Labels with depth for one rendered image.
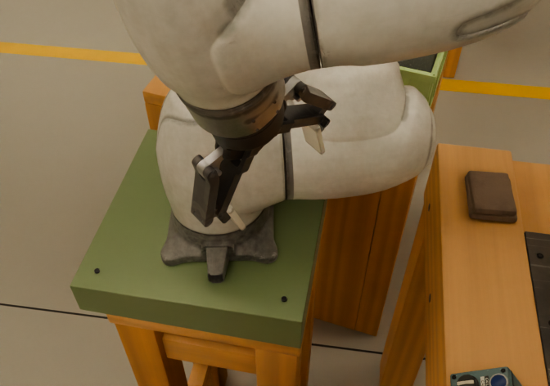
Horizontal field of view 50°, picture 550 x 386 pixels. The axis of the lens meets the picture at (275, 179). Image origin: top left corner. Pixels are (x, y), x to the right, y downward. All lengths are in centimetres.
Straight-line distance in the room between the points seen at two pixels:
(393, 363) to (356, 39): 138
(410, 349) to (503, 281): 68
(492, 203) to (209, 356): 55
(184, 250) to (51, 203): 150
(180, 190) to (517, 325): 53
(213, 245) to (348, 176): 24
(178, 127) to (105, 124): 190
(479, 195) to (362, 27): 71
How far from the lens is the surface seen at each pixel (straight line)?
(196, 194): 62
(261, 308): 88
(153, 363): 114
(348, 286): 175
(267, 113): 51
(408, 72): 126
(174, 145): 78
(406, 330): 156
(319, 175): 81
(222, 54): 39
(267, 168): 79
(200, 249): 92
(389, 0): 39
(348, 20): 39
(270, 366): 103
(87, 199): 236
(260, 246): 92
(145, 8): 38
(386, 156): 81
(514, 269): 102
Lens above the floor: 168
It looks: 46 degrees down
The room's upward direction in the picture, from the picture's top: straight up
